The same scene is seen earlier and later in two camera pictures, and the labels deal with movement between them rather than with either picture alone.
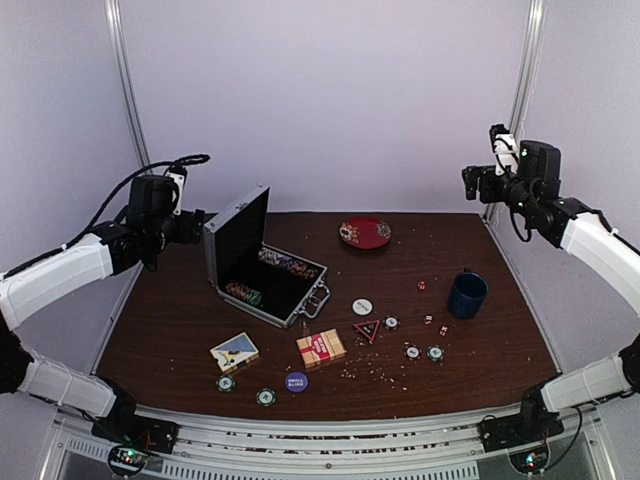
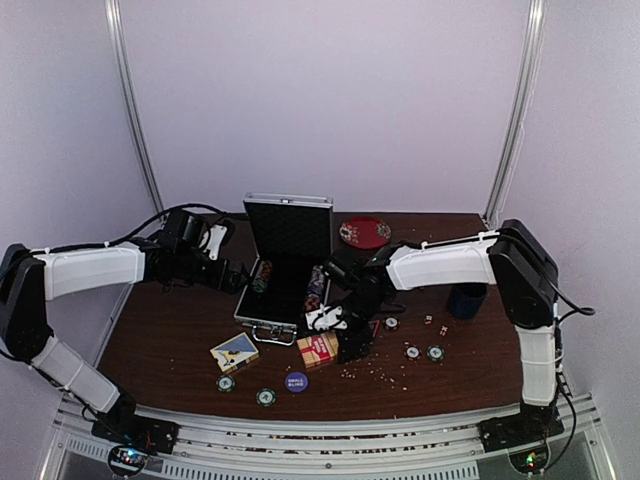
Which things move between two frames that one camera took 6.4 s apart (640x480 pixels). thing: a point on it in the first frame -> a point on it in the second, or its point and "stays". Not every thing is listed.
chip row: x=239 y=290 -> x=262 y=278
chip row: x=294 y=266 -> x=315 y=290
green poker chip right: x=435 y=352 stays
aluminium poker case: x=250 y=273 -> x=294 y=232
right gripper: x=487 y=193 -> x=354 y=350
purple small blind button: x=296 y=382 stays
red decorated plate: x=365 y=232 stays
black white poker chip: x=412 y=352 stays
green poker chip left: x=225 y=384 stays
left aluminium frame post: x=123 y=65 stays
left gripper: x=190 y=228 -> x=230 y=286
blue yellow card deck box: x=234 y=353 stays
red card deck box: x=320 y=348 stays
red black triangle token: x=369 y=329 stays
